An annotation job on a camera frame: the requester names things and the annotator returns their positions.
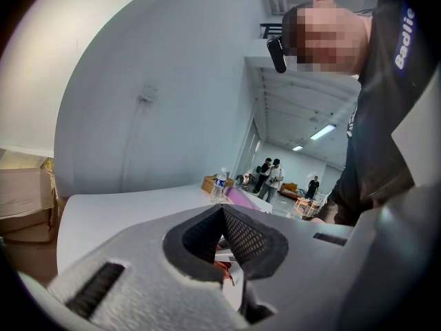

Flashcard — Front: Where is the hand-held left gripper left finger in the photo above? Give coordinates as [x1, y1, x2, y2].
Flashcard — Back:
[48, 203, 249, 331]

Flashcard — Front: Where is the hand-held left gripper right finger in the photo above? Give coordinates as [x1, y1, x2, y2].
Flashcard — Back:
[220, 204, 356, 324]

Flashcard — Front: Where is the orange cloth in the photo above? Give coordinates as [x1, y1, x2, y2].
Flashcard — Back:
[214, 237, 243, 312]

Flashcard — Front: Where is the purple cloth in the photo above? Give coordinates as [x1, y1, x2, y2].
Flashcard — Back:
[223, 186, 267, 214]

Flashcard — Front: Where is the small round side table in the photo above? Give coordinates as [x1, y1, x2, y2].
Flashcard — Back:
[292, 196, 323, 219]

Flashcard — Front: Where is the orange sofa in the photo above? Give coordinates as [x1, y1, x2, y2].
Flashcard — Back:
[279, 182, 301, 200]

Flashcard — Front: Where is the wicker basket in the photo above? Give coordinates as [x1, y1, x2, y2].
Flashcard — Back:
[201, 174, 236, 194]

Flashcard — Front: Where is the clear plastic water bottle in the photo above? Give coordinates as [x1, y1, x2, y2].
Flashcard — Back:
[209, 167, 229, 203]

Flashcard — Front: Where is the brown cardboard box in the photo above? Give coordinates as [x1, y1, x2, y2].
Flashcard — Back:
[0, 167, 59, 245]

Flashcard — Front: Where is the person's black shirt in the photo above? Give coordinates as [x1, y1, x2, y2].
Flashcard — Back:
[316, 0, 441, 227]

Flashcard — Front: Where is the person's head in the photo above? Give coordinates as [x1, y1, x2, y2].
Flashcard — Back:
[281, 0, 376, 76]

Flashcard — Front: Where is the black balcony railing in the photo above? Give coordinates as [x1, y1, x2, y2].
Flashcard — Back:
[260, 22, 285, 39]

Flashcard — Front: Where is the white wall switch box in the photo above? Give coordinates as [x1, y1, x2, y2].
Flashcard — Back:
[137, 83, 160, 104]

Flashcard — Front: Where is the black head-worn camera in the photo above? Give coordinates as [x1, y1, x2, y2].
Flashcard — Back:
[267, 36, 288, 74]

